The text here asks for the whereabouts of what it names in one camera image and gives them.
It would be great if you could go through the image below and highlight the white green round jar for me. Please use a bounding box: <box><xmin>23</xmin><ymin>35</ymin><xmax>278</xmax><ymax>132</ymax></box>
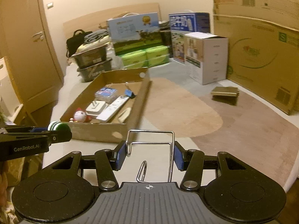
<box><xmin>48</xmin><ymin>121</ymin><xmax>70</xmax><ymax>131</ymax></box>

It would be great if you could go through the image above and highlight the red Doraemon figurine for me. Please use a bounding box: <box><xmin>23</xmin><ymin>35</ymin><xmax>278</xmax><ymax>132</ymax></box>
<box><xmin>69</xmin><ymin>108</ymin><xmax>91</xmax><ymax>123</ymax></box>

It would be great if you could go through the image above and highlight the white power adapter plug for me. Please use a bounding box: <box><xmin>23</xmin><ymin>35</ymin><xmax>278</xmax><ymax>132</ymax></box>
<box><xmin>86</xmin><ymin>100</ymin><xmax>107</xmax><ymax>118</ymax></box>

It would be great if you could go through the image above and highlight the white remote control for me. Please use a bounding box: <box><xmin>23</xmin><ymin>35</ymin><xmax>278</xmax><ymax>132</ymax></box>
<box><xmin>96</xmin><ymin>96</ymin><xmax>130</xmax><ymax>122</ymax></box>

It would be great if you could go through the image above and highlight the blue dental floss pack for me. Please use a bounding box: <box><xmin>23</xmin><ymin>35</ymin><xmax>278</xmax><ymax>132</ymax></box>
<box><xmin>94</xmin><ymin>87</ymin><xmax>118</xmax><ymax>103</ymax></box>

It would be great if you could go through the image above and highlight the chrome wire holder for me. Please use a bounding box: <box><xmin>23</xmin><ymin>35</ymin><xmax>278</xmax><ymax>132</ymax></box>
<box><xmin>125</xmin><ymin>130</ymin><xmax>175</xmax><ymax>183</ymax></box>

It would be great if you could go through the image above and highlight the blue binder clip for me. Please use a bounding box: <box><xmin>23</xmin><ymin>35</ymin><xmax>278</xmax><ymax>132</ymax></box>
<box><xmin>125</xmin><ymin>83</ymin><xmax>136</xmax><ymax>99</ymax></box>

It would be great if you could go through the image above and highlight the open cardboard tray box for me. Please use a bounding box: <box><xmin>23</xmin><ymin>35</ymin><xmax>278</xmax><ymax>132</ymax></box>
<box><xmin>60</xmin><ymin>67</ymin><xmax>150</xmax><ymax>143</ymax></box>

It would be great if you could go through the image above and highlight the wooden door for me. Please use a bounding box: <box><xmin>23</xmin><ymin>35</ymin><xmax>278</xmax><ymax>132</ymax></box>
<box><xmin>1</xmin><ymin>0</ymin><xmax>63</xmax><ymax>113</ymax></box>

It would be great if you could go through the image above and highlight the black laptop bag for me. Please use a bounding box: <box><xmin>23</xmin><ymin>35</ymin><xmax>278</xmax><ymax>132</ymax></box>
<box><xmin>66</xmin><ymin>29</ymin><xmax>92</xmax><ymax>58</ymax></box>

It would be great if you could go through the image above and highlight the gold flat box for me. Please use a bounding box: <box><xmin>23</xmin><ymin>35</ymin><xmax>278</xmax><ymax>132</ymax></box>
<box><xmin>210</xmin><ymin>86</ymin><xmax>239</xmax><ymax>97</ymax></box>

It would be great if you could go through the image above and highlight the green tissue pack left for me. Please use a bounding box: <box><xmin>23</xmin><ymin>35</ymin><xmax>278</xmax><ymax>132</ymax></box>
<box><xmin>120</xmin><ymin>50</ymin><xmax>149</xmax><ymax>69</ymax></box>

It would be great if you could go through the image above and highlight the green tissue pack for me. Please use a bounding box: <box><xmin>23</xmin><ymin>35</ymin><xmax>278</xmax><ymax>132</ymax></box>
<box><xmin>145</xmin><ymin>46</ymin><xmax>169</xmax><ymax>67</ymax></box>
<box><xmin>120</xmin><ymin>50</ymin><xmax>149</xmax><ymax>69</ymax></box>

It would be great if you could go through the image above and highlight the green tissue pack right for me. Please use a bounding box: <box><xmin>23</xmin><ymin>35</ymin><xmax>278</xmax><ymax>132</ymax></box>
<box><xmin>145</xmin><ymin>46</ymin><xmax>169</xmax><ymax>67</ymax></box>

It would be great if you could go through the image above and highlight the milk carton cow picture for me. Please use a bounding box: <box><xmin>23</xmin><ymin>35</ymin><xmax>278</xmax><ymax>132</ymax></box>
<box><xmin>107</xmin><ymin>12</ymin><xmax>163</xmax><ymax>56</ymax></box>

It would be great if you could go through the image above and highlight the white product carton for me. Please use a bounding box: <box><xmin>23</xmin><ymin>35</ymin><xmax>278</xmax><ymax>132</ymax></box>
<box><xmin>184</xmin><ymin>32</ymin><xmax>229</xmax><ymax>85</ymax></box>

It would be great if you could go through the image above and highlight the blue milk carton box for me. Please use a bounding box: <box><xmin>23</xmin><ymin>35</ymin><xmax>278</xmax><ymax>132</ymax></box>
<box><xmin>169</xmin><ymin>12</ymin><xmax>210</xmax><ymax>64</ymax></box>

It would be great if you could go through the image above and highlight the large brown cardboard box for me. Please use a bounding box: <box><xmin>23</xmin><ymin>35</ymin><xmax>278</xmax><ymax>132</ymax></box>
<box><xmin>213</xmin><ymin>0</ymin><xmax>298</xmax><ymax>114</ymax></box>

